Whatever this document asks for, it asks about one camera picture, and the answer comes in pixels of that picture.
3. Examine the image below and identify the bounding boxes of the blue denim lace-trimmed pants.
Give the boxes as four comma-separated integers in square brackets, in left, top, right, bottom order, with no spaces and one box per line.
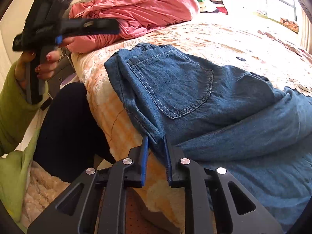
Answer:
[104,43,311,231]

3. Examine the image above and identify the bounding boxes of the left hand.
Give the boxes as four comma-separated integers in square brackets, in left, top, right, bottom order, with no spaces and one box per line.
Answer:
[14,49,60,90]

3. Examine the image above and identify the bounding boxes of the black trouser leg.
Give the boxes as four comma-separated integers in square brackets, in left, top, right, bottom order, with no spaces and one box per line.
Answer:
[33,82,115,182]

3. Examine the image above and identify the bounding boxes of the pink blanket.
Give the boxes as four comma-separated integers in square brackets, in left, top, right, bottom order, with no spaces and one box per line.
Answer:
[67,0,200,53]

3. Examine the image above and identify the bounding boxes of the orange white quilted bedspread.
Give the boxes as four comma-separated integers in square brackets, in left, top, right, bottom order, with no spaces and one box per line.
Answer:
[71,14,311,232]

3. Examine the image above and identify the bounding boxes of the clothes pile by window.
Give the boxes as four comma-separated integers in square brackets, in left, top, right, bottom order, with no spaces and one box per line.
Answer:
[196,0,228,15]

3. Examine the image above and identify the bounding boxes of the green fleece left sleeve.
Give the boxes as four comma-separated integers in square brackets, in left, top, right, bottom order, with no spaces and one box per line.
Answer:
[1,62,41,229]

